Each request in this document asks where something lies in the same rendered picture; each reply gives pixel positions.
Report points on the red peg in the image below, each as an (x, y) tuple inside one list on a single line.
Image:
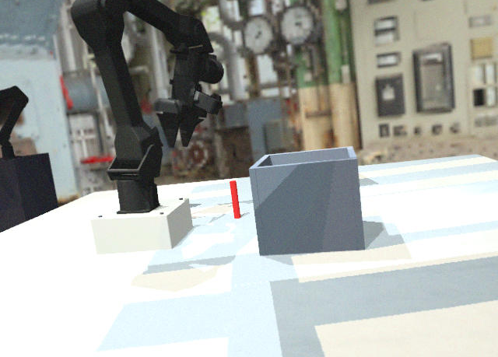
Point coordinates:
[(235, 200)]

